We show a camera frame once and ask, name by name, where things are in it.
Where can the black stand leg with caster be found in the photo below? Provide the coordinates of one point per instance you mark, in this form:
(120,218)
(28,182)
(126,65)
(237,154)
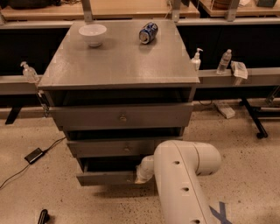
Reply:
(258,112)

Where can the white box on floor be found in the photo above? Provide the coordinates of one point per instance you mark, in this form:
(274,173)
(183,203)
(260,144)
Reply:
(225,109)

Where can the black power adapter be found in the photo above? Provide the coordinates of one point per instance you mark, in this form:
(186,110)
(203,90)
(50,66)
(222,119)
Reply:
(34,156)

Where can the wooden workbench top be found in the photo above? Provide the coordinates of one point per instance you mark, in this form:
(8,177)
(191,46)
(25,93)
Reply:
(101,9)

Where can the white ceramic bowl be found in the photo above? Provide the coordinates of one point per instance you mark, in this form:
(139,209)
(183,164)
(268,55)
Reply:
(93,34)

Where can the grey middle drawer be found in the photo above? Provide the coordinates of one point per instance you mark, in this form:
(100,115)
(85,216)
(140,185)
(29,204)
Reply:
(92,148)

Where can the grey top drawer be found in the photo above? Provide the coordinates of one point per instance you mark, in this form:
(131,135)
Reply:
(116,117)

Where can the grey wooden drawer cabinet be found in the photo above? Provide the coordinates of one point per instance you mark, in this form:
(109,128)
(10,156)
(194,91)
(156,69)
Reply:
(121,71)

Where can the blue soda can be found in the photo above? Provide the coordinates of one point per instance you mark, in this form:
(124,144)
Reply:
(148,33)

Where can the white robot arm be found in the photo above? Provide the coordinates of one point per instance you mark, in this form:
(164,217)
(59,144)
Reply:
(176,166)

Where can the grey bottom drawer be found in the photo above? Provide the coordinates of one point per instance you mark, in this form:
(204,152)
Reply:
(103,171)

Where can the clear plastic water bottle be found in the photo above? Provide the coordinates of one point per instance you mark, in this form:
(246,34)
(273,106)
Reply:
(224,61)

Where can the black object bottom left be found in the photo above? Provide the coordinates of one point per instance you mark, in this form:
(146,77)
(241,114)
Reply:
(44,217)

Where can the clear pump bottle left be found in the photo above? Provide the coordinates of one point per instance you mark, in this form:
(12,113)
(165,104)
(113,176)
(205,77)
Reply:
(29,73)

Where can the black table leg left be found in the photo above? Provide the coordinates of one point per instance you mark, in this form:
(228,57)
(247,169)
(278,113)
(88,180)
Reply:
(12,116)

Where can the grey drawer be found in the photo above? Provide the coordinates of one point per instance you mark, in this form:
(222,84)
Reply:
(103,171)
(92,148)
(116,117)

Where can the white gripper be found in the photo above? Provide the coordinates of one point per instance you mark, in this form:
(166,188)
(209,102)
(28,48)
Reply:
(142,175)

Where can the crumpled white paper packet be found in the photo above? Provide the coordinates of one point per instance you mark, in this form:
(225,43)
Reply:
(239,69)

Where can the white pump bottle right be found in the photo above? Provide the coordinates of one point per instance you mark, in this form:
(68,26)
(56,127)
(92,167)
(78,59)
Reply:
(196,59)

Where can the grey metal shelf rail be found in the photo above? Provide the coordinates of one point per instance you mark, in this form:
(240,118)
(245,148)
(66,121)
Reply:
(257,77)

